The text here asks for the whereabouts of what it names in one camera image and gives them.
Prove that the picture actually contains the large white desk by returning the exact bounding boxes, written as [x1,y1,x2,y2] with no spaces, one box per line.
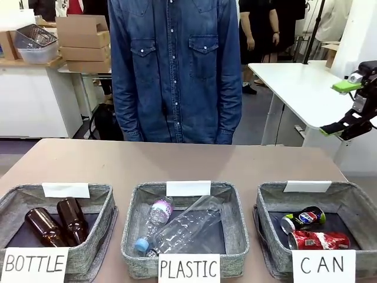
[247,60,357,174]

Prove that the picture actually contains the clear bin with mesh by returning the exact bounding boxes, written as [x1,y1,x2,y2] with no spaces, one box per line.
[14,24,59,50]

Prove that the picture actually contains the white CAN paper label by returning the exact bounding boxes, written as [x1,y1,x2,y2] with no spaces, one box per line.
[291,249,357,283]

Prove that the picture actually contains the bystander black trouser legs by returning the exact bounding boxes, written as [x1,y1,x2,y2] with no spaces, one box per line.
[101,78,114,96]

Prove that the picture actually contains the bystander in dark clothes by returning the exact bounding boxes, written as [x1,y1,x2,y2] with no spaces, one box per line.
[276,0,306,57]

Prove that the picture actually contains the leaning cardboard piece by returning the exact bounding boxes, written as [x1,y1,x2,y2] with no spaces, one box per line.
[321,41,342,69]

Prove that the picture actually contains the crushed red cola can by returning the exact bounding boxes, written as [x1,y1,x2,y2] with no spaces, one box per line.
[287,230,352,251]

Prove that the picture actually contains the small bottle purple label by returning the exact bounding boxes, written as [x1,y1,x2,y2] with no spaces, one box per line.
[134,196,175,252]

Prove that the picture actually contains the wooden top shelf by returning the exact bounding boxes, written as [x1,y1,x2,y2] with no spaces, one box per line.
[0,55,65,70]

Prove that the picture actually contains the grey fabric plastic basket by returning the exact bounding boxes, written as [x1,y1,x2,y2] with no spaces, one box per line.
[121,180,250,279]

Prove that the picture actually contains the blank white card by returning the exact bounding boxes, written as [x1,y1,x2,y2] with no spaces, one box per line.
[283,180,332,193]
[166,180,212,198]
[41,182,90,199]

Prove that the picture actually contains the large clear plastic bottle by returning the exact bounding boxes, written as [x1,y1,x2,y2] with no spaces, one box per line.
[146,195,223,258]

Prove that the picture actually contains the person in denim shirt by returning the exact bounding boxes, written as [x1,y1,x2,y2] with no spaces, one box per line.
[107,0,244,146]

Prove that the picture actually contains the person's left forearm denim sleeve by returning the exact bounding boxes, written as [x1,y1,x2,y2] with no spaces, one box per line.
[216,76,244,146]

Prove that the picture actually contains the small brown cardboard box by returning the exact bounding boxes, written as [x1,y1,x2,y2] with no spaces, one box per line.
[0,29,24,61]

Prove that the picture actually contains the grey fabric can basket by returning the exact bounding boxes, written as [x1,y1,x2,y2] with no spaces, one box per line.
[252,180,377,281]

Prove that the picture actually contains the clear plastic tub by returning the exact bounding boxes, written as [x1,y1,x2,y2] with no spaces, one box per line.
[18,44,59,64]

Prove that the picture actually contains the white foam box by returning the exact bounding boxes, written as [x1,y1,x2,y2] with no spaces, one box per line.
[0,8,37,32]

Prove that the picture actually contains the small white background table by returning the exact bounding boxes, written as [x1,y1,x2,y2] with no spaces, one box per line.
[57,63,114,120]

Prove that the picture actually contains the bystander in black dress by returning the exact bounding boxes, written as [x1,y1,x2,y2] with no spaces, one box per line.
[238,0,280,94]

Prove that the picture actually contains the bystander in white shirt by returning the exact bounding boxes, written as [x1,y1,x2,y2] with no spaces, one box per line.
[311,0,353,54]

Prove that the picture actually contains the open cardboard box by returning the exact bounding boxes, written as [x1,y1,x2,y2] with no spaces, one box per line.
[55,14,111,50]

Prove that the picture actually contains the white PLASTIC paper label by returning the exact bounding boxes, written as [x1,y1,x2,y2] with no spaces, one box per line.
[158,252,221,283]

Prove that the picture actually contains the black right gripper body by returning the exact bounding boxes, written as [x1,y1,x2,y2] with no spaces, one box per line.
[352,78,377,119]

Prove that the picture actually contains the brown glass bottle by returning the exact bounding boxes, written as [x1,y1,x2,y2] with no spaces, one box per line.
[56,196,90,246]
[24,207,68,248]

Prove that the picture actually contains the flat closed cardboard box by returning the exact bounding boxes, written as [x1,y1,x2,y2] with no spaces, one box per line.
[58,45,112,62]
[65,55,113,74]

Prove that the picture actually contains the black tripod pole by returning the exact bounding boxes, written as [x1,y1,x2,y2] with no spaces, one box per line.
[303,0,326,65]

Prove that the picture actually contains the grey fabric bottle basket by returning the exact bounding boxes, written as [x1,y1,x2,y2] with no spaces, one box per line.
[0,183,119,283]

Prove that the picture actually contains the crushed blue Pepsi can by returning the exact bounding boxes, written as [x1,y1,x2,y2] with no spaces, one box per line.
[280,206,327,235]

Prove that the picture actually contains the white BOTTLE paper label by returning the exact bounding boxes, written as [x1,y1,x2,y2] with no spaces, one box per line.
[0,246,70,283]

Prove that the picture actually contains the person's right forearm denim sleeve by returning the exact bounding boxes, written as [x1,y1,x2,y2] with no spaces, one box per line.
[111,76,145,142]

